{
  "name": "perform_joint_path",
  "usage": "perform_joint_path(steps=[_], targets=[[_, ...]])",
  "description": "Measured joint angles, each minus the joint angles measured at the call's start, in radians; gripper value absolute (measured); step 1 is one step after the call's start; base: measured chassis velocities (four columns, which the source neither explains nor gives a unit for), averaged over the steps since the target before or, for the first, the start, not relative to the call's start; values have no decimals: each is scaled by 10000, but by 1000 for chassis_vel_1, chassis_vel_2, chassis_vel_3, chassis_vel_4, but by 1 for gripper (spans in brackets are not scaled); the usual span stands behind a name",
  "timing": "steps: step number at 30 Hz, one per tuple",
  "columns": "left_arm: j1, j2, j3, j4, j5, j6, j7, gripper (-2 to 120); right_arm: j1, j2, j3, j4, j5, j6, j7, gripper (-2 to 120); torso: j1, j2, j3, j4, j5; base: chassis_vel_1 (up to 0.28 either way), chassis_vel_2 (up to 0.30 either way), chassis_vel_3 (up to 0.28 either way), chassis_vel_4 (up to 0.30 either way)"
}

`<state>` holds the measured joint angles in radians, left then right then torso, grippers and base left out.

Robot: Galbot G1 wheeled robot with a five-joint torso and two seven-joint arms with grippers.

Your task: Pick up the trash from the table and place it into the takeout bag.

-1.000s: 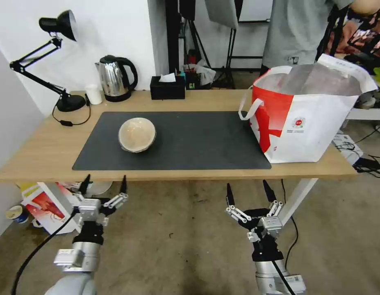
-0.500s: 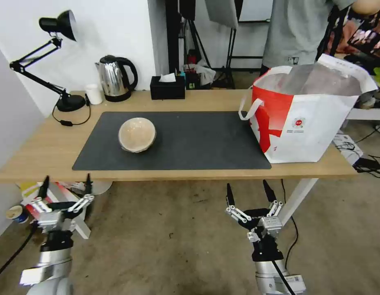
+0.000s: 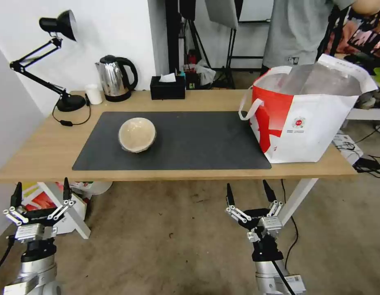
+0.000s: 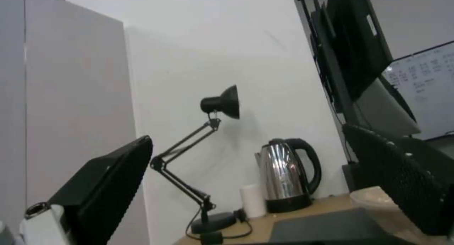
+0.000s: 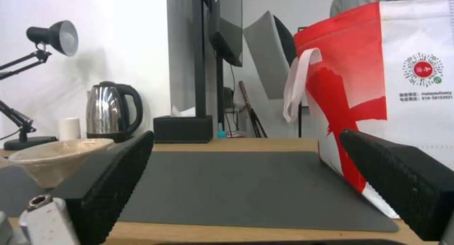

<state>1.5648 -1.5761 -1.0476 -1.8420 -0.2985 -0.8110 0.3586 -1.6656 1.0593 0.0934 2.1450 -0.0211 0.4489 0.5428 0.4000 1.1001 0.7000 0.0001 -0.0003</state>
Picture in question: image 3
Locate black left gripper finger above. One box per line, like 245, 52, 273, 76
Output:
48, 177, 77, 221
3, 182, 28, 224

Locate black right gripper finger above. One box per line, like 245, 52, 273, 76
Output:
262, 179, 284, 218
224, 183, 251, 224

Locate white plastic bag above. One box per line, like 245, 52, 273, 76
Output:
70, 180, 114, 197

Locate white red takeout bag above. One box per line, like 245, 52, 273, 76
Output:
238, 54, 378, 163

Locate clear plastic bag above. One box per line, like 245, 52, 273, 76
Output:
196, 60, 216, 86

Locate white red cardboard box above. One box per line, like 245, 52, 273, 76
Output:
22, 182, 88, 235

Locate white slanted table leg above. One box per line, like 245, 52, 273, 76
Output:
37, 182, 91, 239
280, 178, 319, 228

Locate black desk mat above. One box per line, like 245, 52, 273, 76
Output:
72, 111, 272, 170

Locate black desk lamp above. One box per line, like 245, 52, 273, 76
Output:
9, 9, 87, 112

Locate beige paper bowl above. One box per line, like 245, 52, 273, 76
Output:
118, 118, 157, 154

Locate white cup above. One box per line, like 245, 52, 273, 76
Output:
84, 84, 103, 105

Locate black power adapter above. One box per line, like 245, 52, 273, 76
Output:
353, 155, 380, 178

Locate black tissue box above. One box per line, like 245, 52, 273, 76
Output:
150, 76, 187, 100

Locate steel electric kettle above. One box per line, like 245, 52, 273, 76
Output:
95, 54, 139, 102

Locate white shelf board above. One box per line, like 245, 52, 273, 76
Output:
346, 107, 380, 121

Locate person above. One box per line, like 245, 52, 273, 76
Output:
262, 0, 356, 70

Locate colourful hanging clothes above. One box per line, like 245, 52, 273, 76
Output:
328, 6, 380, 62

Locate grey softbox panel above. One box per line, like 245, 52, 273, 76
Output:
204, 0, 239, 30

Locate black light stand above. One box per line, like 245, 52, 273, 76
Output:
179, 0, 237, 90

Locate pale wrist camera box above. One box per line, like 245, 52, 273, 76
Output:
15, 223, 45, 244
246, 216, 282, 243

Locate black floor cable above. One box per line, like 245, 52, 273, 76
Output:
280, 179, 298, 270

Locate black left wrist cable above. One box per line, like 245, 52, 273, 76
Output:
0, 235, 17, 274

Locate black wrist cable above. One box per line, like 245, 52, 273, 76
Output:
0, 235, 17, 274
271, 259, 296, 295

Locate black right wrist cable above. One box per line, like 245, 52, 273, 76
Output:
271, 259, 296, 295

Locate black lamp cable with switch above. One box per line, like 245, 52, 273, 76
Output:
52, 95, 92, 127

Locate black vertical post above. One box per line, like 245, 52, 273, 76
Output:
165, 0, 182, 76

